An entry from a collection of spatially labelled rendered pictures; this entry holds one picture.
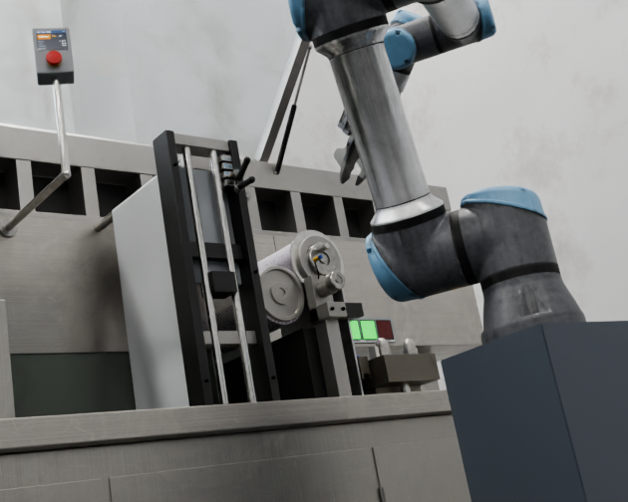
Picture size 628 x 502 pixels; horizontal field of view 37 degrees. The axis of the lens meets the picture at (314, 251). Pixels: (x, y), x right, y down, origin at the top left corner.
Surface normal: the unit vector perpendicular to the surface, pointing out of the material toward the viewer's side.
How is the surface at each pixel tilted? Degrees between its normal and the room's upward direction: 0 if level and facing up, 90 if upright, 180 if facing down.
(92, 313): 90
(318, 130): 90
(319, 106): 90
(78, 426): 90
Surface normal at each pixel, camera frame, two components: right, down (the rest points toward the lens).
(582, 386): 0.56, -0.34
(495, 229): -0.35, -0.22
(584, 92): -0.81, -0.03
